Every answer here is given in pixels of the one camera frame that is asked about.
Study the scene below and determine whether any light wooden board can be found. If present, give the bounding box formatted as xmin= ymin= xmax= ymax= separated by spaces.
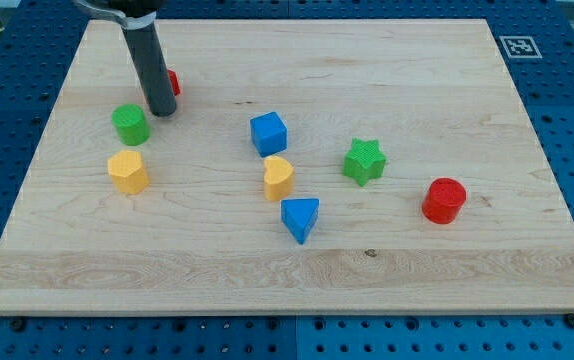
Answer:
xmin=0 ymin=19 xmax=574 ymax=317

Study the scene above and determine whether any yellow hexagon block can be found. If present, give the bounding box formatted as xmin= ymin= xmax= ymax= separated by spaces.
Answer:
xmin=107 ymin=150 xmax=150 ymax=195

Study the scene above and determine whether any yellow heart block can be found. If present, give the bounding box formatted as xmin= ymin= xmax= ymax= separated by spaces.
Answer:
xmin=263 ymin=155 xmax=295 ymax=202

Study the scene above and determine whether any blue triangle block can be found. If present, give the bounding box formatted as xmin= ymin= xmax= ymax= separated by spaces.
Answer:
xmin=281 ymin=198 xmax=320 ymax=245

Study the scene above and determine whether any blue cube block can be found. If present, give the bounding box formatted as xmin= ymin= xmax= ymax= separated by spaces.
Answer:
xmin=250 ymin=112 xmax=287 ymax=157

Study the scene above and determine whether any green star block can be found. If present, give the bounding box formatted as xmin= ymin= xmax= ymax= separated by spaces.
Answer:
xmin=342 ymin=138 xmax=387 ymax=186

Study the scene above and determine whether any red block behind rod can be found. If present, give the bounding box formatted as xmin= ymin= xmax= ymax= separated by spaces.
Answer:
xmin=167 ymin=69 xmax=182 ymax=96

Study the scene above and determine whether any red cylinder block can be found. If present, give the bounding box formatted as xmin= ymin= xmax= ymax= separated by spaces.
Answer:
xmin=421 ymin=177 xmax=467 ymax=224

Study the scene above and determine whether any green cylinder block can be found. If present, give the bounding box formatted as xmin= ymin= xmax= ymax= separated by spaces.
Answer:
xmin=111 ymin=104 xmax=150 ymax=146

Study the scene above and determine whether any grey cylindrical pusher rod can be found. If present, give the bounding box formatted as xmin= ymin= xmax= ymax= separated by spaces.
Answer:
xmin=122 ymin=14 xmax=177 ymax=117

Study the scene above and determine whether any metal clamp on rod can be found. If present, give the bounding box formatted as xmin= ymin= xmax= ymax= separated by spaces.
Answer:
xmin=72 ymin=0 xmax=157 ymax=30

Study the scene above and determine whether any white fiducial marker tag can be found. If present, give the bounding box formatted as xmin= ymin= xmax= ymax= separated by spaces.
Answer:
xmin=499 ymin=35 xmax=542 ymax=59

